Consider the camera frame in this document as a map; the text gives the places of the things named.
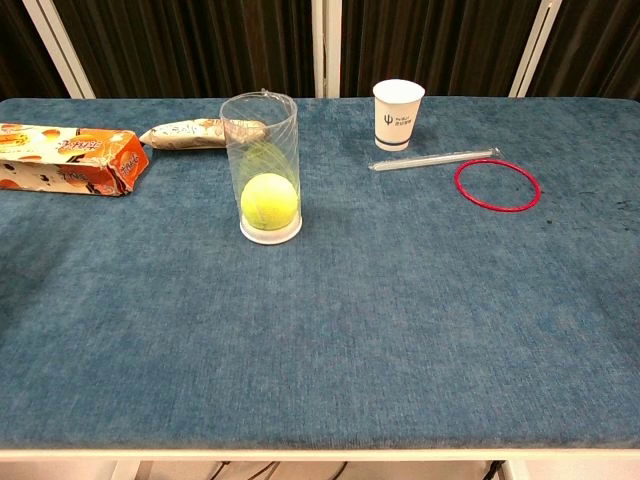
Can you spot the yellow tennis ball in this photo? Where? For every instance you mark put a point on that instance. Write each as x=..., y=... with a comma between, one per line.
x=269, y=201

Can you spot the clear plastic cup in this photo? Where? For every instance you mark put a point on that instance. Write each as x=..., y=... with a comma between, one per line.
x=260, y=165

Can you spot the blue table cloth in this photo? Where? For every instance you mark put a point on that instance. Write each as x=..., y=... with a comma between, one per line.
x=320, y=300

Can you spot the clear wrapped straw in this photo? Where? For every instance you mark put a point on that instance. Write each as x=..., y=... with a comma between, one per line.
x=435, y=158

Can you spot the white paper cup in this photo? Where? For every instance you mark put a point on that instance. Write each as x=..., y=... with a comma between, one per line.
x=396, y=120

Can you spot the brown snack wrapper packet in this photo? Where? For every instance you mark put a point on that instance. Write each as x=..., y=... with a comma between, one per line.
x=190, y=134

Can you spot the orange snack box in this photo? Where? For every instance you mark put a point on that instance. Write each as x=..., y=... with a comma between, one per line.
x=70, y=160

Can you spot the white partition post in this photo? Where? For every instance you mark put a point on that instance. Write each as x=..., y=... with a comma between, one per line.
x=326, y=47
x=60, y=47
x=535, y=47

